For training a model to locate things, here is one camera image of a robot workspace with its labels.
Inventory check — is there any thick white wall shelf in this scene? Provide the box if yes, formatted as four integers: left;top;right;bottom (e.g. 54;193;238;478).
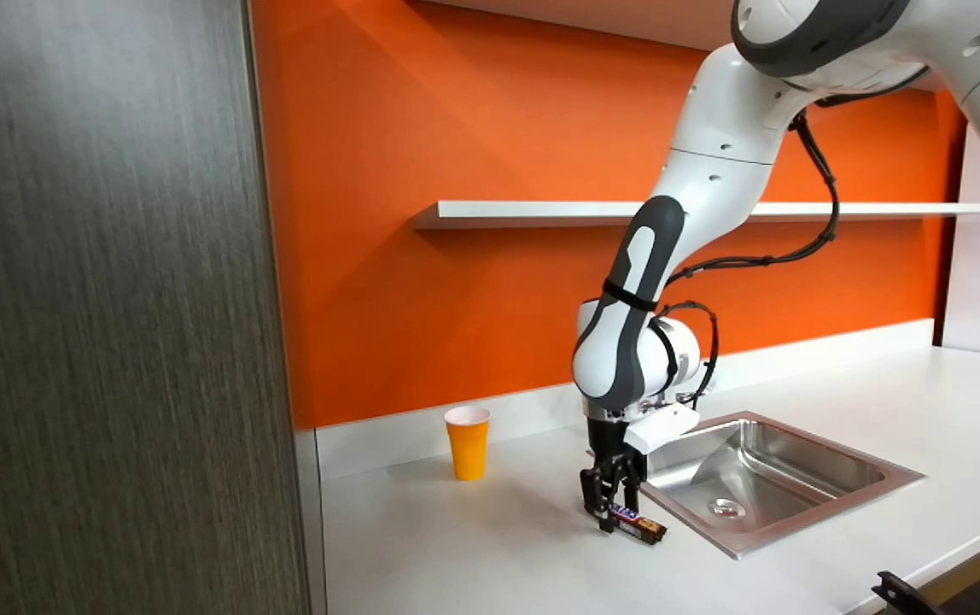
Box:
422;0;746;54

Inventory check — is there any dark wood cabinet panel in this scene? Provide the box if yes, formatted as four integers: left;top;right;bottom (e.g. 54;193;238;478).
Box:
0;0;316;615

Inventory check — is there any Snickers chocolate bar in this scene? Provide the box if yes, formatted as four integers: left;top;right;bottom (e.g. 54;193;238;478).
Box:
606;505;674;546

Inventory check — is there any thin white wall shelf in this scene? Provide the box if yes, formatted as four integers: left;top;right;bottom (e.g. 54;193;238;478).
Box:
409;197;980;236

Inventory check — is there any stainless steel sink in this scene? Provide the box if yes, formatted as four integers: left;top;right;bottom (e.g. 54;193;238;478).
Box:
587;409;929;562

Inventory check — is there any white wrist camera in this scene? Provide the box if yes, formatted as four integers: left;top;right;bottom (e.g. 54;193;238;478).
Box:
620;401;703;460

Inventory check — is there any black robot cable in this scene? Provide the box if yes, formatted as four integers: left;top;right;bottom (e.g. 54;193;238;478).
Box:
662;106;843;404

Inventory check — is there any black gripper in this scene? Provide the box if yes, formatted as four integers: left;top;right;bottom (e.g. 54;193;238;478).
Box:
578;415;652;535

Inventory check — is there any black object with handle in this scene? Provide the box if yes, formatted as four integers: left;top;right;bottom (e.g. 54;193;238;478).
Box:
867;566;980;615

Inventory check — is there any orange paper cup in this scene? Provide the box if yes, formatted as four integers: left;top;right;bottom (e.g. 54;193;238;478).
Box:
442;404;495;486

